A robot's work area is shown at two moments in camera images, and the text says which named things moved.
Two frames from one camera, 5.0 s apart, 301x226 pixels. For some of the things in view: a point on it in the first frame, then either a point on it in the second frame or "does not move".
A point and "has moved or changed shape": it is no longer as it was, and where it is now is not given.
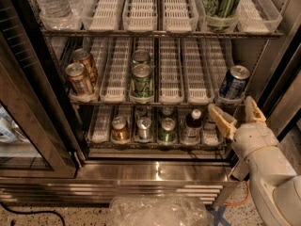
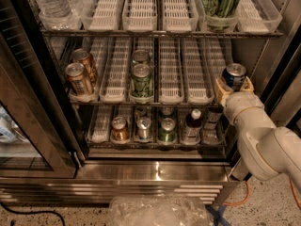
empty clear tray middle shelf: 199,90 does not move
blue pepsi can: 234,84 has moved or changed shape
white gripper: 254,139 to 243,107
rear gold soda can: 83,56 does not move
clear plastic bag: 159,210 does not move
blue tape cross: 217,214 does not move
